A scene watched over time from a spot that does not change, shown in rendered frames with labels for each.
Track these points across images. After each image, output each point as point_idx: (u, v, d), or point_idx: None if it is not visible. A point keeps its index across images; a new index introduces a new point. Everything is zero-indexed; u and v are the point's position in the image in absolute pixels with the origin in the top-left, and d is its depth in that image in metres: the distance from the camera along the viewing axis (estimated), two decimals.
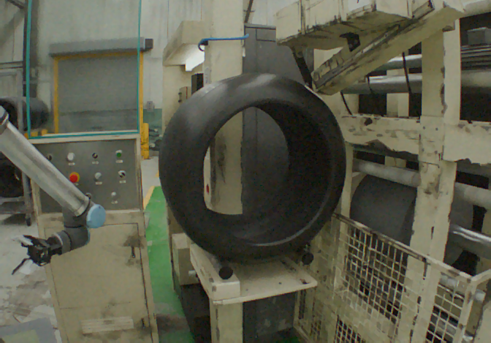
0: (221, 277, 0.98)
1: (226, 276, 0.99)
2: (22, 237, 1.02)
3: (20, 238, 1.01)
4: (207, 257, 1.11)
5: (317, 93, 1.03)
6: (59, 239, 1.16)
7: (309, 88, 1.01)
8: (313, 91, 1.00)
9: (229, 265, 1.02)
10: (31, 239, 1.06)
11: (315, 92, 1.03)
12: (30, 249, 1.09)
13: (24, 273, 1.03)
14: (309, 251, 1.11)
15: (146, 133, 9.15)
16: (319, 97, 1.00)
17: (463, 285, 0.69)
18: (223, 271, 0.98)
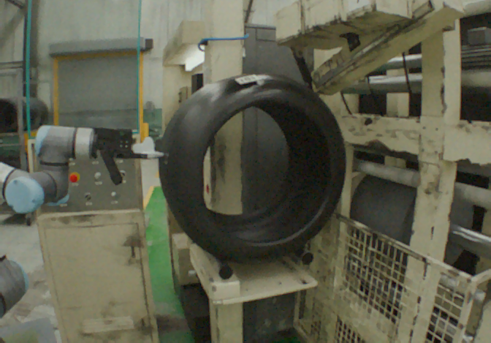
0: (231, 275, 0.99)
1: (229, 271, 0.99)
2: (150, 153, 0.96)
3: (154, 152, 0.96)
4: None
5: (251, 75, 0.96)
6: (90, 137, 0.88)
7: (241, 80, 0.93)
8: (247, 80, 0.93)
9: (218, 265, 1.01)
10: (135, 152, 0.93)
11: (248, 76, 0.95)
12: None
13: None
14: (299, 254, 1.10)
15: (146, 133, 9.15)
16: (256, 80, 0.93)
17: (463, 285, 0.69)
18: (225, 277, 0.99)
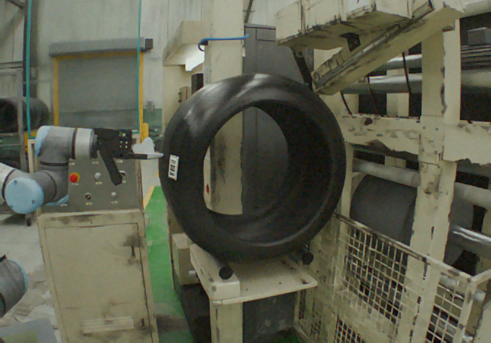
0: (221, 271, 0.98)
1: (223, 275, 0.98)
2: (150, 153, 0.96)
3: (153, 152, 0.96)
4: None
5: (170, 159, 0.91)
6: (90, 137, 0.88)
7: (171, 173, 0.91)
8: (174, 170, 0.90)
9: None
10: (135, 153, 0.93)
11: (170, 162, 0.91)
12: None
13: None
14: None
15: (146, 133, 9.15)
16: (177, 162, 0.89)
17: (463, 285, 0.69)
18: (227, 270, 0.99)
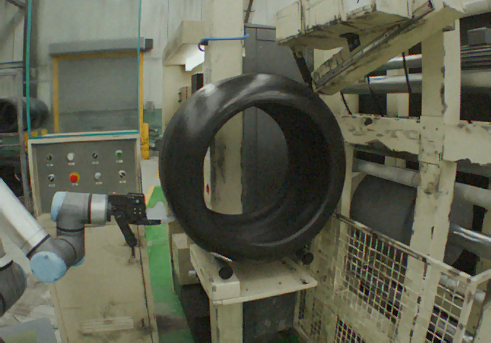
0: (231, 270, 0.99)
1: (226, 270, 0.99)
2: (163, 219, 1.00)
3: (166, 217, 1.00)
4: None
5: (212, 254, 0.99)
6: (105, 205, 0.92)
7: (225, 259, 0.99)
8: (223, 257, 0.98)
9: (216, 270, 1.01)
10: (149, 219, 0.97)
11: (215, 255, 0.99)
12: None
13: None
14: (299, 257, 1.10)
15: (146, 133, 9.15)
16: (219, 254, 0.96)
17: (463, 285, 0.69)
18: (229, 276, 0.99)
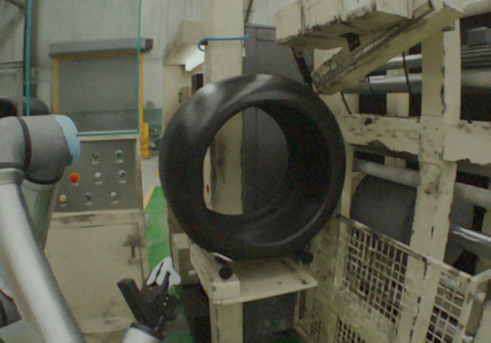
0: (231, 271, 0.99)
1: (227, 270, 0.99)
2: None
3: None
4: None
5: (213, 254, 0.99)
6: None
7: (226, 259, 0.99)
8: (223, 258, 0.98)
9: (215, 269, 1.01)
10: (150, 285, 0.81)
11: (216, 256, 0.99)
12: (150, 292, 0.76)
13: (175, 274, 0.83)
14: (299, 256, 1.10)
15: (146, 133, 9.15)
16: (220, 255, 0.96)
17: (463, 285, 0.69)
18: (228, 276, 0.99)
